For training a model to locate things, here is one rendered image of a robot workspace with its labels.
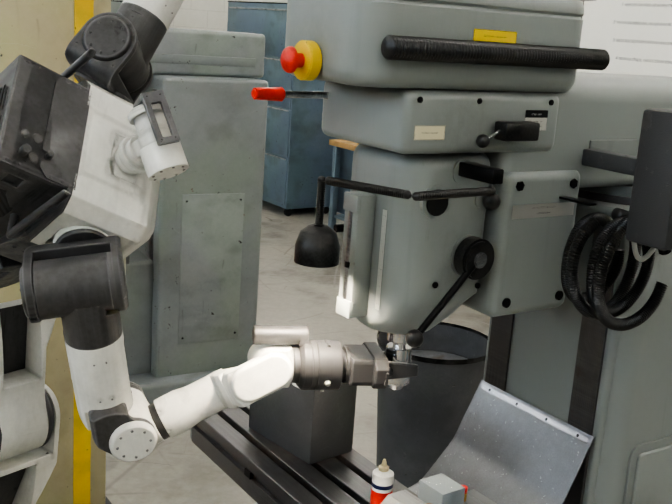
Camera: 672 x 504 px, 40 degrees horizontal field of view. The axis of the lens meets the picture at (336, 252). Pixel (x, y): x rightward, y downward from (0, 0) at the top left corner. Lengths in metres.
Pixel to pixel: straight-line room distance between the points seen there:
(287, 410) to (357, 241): 0.58
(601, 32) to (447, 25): 5.47
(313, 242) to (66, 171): 0.39
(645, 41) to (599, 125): 4.92
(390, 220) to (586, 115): 0.41
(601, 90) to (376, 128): 0.45
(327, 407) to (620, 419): 0.58
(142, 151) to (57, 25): 1.64
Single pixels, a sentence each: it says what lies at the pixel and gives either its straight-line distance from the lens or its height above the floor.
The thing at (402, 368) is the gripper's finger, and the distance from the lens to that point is 1.65.
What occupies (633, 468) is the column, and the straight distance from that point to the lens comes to 1.93.
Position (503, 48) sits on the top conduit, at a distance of 1.46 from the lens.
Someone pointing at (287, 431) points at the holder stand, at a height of 0.97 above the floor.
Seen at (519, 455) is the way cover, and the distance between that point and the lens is 1.96.
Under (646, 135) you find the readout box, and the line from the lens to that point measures 1.51.
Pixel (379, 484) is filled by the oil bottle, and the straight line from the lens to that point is 1.77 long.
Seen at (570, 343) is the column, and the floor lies 1.25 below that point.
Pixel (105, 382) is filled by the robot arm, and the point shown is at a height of 1.25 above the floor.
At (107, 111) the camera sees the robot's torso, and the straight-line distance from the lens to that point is 1.57.
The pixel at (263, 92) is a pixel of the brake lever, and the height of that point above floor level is 1.70.
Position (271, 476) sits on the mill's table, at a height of 0.93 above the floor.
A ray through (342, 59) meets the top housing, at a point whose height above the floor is 1.77.
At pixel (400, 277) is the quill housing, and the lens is 1.52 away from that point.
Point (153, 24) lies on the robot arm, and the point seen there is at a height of 1.80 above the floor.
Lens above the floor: 1.81
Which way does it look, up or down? 14 degrees down
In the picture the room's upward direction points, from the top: 4 degrees clockwise
